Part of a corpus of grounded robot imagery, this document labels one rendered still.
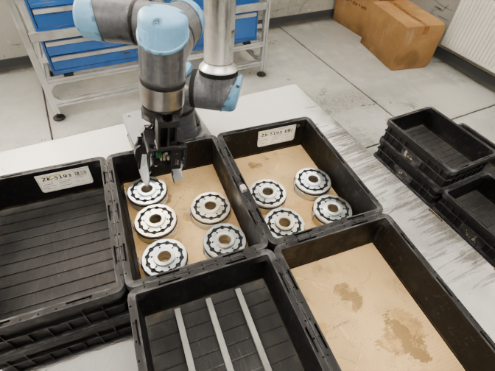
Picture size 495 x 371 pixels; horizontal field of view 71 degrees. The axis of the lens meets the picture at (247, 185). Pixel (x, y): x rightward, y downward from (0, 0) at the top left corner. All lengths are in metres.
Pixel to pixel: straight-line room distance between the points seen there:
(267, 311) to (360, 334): 0.20
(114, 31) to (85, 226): 0.49
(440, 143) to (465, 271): 0.93
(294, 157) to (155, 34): 0.66
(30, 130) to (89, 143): 1.45
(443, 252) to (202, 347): 0.76
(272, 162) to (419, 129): 1.11
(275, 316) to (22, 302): 0.54
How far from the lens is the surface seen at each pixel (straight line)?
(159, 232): 0.86
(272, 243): 0.75
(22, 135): 2.81
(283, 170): 1.04
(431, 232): 1.22
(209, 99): 1.06
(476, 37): 3.77
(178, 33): 0.55
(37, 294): 0.90
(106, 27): 0.69
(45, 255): 0.95
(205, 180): 1.00
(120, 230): 0.80
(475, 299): 1.15
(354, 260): 0.89
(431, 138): 1.98
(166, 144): 0.64
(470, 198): 1.93
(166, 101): 0.60
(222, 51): 1.02
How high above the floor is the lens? 1.55
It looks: 47 degrees down
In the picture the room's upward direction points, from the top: 4 degrees clockwise
